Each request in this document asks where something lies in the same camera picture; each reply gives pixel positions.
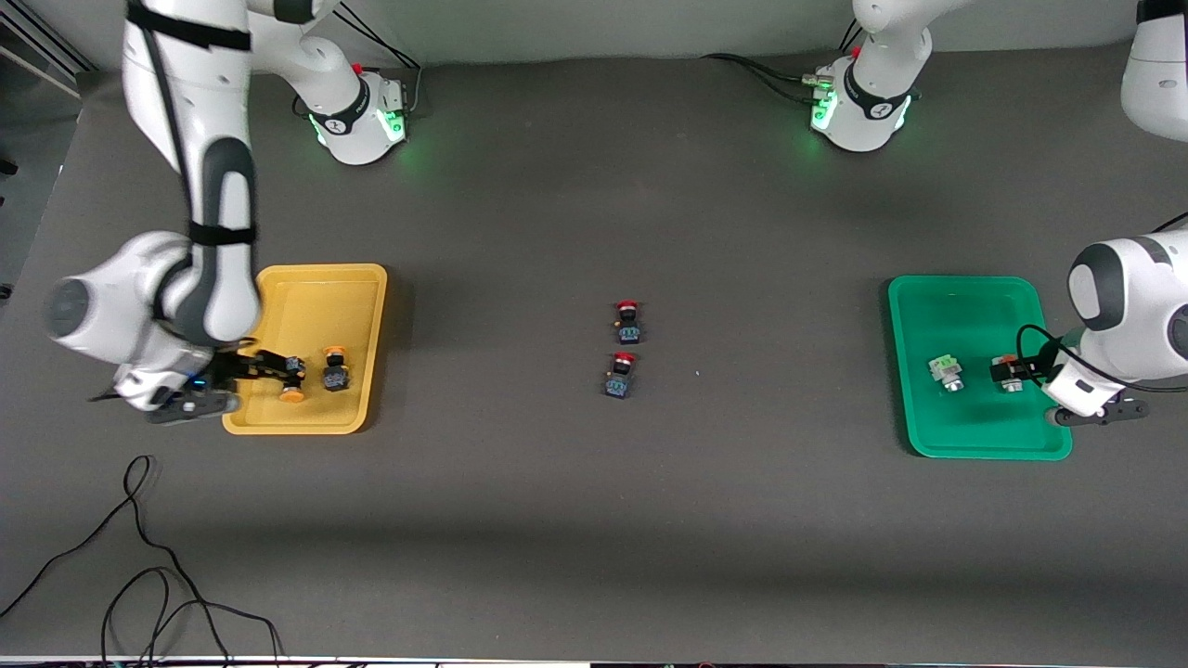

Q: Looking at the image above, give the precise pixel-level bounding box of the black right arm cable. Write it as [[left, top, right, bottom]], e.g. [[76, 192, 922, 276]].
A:
[[125, 0, 261, 279]]

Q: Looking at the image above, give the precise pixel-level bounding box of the dark grey table mat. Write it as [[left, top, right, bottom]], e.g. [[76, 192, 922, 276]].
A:
[[0, 37, 1188, 662]]

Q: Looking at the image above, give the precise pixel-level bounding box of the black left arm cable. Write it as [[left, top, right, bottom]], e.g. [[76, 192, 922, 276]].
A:
[[1016, 212, 1188, 395]]

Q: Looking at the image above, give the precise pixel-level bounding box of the yellow plastic tray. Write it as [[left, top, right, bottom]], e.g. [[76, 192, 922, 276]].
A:
[[222, 263, 389, 436]]

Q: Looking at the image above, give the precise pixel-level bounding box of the green plastic tray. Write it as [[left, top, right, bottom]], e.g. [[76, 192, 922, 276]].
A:
[[887, 275, 1074, 462]]

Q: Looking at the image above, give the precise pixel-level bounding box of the loose black cable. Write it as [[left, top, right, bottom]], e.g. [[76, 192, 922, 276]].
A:
[[0, 455, 284, 668]]

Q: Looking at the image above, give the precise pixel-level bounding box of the aluminium frame rail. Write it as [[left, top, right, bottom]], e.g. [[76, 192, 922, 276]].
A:
[[0, 19, 94, 98]]

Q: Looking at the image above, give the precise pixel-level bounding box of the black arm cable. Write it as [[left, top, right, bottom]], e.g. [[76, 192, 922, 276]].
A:
[[125, 0, 261, 279], [1016, 212, 1188, 395]]

